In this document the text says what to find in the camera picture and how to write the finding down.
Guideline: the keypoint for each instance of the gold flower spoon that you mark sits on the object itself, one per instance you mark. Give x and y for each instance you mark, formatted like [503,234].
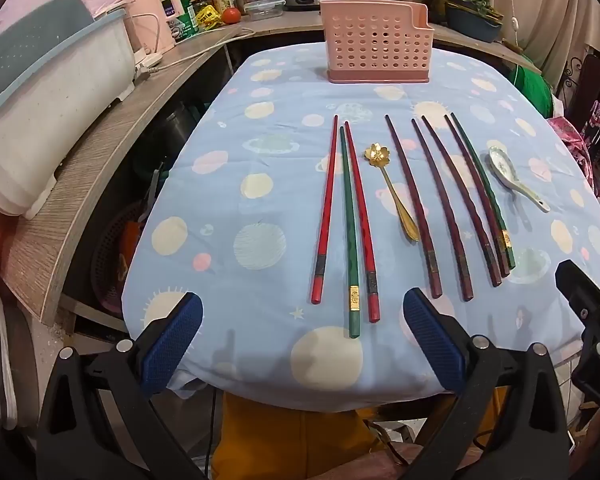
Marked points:
[377,154]

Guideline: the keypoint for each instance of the pink electric kettle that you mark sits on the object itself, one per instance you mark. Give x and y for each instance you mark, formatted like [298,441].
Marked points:
[147,20]

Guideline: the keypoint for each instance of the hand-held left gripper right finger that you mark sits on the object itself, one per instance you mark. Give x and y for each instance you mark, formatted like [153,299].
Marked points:
[432,340]

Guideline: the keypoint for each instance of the dark wooden chair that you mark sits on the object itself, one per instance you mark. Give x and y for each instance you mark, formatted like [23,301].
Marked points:
[592,80]

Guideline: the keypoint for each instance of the green chopstick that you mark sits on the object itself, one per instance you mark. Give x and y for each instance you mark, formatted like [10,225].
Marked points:
[485,185]
[350,240]

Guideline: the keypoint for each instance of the white power strip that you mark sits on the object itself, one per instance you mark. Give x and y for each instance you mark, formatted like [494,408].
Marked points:
[147,65]

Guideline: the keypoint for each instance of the red chopstick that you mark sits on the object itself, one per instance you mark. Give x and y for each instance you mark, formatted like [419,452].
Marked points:
[362,230]
[326,210]

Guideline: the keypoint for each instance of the pink perforated utensil basket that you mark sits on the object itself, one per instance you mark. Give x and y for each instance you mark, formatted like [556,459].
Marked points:
[377,40]

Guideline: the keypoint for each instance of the green plastic bag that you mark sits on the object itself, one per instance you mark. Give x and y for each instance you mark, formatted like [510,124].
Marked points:
[532,90]

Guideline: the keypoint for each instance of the red plastic basket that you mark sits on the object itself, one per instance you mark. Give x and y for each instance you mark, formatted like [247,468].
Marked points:
[112,260]

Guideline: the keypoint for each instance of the clear plastic food container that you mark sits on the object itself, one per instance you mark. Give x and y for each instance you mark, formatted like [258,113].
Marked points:
[264,10]

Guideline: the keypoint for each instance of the dark maroon chopstick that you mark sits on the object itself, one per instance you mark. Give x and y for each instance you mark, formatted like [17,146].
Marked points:
[462,205]
[442,210]
[480,200]
[412,210]

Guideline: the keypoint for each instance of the yellow snack packet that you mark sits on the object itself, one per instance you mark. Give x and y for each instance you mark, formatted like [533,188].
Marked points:
[209,16]

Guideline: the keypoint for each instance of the beige curtain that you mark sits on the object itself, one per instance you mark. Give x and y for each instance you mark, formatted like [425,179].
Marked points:
[550,10]

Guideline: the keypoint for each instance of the white ceramic spoon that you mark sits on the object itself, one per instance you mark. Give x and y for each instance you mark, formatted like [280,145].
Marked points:
[501,166]

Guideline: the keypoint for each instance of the red tomato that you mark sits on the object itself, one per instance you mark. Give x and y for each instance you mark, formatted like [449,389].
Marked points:
[231,15]

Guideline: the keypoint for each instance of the white dish box grey lid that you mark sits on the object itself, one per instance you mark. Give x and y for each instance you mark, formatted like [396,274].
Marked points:
[55,110]

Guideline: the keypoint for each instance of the pink floral cloth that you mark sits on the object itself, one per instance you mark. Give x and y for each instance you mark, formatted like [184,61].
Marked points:
[580,140]

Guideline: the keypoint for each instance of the blue printed tablecloth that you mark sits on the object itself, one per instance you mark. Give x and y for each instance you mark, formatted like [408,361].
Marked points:
[260,200]

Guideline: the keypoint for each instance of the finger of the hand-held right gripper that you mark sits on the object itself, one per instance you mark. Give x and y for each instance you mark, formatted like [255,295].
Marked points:
[580,285]

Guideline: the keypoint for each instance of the dark blue plastic basin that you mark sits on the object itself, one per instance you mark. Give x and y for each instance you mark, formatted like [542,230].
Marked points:
[472,27]

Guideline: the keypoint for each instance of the person's yellow trousers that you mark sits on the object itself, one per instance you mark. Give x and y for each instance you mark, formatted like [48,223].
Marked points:
[290,440]

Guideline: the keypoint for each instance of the stacked bowls with greens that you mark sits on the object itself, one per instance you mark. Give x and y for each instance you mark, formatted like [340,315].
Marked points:
[467,0]

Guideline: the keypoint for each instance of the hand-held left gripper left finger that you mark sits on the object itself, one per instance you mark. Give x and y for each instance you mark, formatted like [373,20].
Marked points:
[172,345]

